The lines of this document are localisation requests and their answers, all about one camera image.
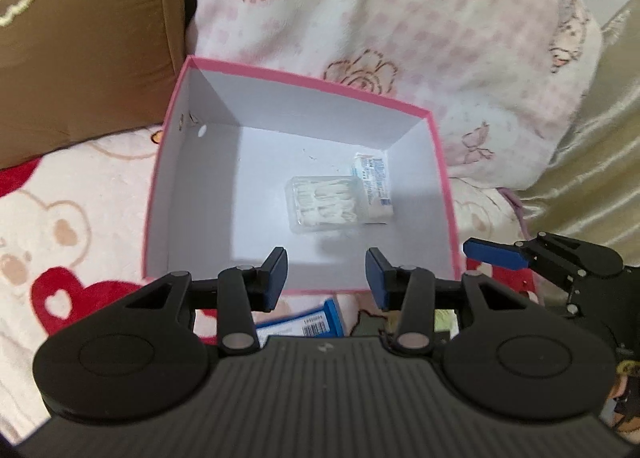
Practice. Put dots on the small white tissue packet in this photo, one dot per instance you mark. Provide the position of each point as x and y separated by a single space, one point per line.
375 202

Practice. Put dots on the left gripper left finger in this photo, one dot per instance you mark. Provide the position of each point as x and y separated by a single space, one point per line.
243 291

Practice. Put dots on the olive satin quilt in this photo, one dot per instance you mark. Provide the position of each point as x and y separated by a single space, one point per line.
590 190

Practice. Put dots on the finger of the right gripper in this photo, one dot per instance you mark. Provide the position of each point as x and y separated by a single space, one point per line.
495 254

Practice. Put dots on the pink cardboard box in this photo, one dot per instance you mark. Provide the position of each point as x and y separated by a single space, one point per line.
234 139

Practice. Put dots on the brown cloud pillow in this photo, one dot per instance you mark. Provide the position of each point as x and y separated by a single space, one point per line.
73 70

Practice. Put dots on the clear cotton swab box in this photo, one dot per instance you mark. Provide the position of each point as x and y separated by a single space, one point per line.
319 203

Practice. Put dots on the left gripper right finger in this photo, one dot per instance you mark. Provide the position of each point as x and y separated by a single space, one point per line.
411 292

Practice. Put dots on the green yarn ball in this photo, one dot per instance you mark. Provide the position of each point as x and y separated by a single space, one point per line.
446 321

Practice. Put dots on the pink floral pillow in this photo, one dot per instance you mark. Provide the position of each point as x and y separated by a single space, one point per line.
503 78

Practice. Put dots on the blue wet wipes pack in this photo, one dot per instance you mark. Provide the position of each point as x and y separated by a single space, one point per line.
321 321

